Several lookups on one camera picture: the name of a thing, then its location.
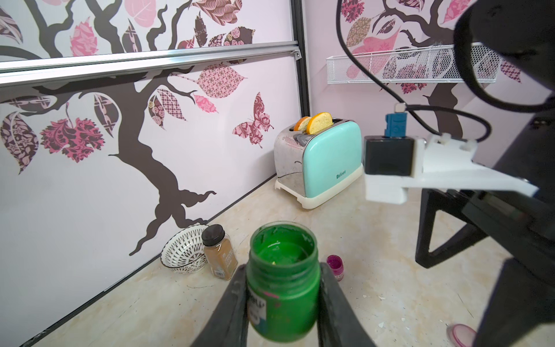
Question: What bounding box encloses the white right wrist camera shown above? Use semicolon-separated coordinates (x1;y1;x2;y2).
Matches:
363;113;539;205

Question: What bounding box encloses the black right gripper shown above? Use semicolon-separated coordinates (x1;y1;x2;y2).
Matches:
415;111;554;346

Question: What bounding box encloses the orange toast slice back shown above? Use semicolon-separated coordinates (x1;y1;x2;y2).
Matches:
293;117;311;132

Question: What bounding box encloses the white wire wall shelf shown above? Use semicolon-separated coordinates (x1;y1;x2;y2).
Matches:
327;43;503;85

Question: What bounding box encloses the aluminium rail back wall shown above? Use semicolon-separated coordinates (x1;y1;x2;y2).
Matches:
1;41;301;88

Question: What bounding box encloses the brown spice jar black lid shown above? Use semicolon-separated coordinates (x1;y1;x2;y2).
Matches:
201;224;238;280

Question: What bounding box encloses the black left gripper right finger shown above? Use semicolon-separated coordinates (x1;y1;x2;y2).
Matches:
317;263;375;347

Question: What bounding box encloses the yellow toast slice front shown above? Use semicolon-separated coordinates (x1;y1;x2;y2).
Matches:
306;112;334;135

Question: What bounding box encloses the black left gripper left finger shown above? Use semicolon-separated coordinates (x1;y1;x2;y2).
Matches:
191;265;249;347

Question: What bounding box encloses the pink paint jar lid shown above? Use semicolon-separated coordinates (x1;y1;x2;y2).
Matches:
447;324;476;347

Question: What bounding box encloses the mint green Belinee toaster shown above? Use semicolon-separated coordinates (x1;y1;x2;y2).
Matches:
274;119;364;210

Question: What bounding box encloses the magenta paint jar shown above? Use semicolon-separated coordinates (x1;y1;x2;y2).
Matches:
326;254;344;281

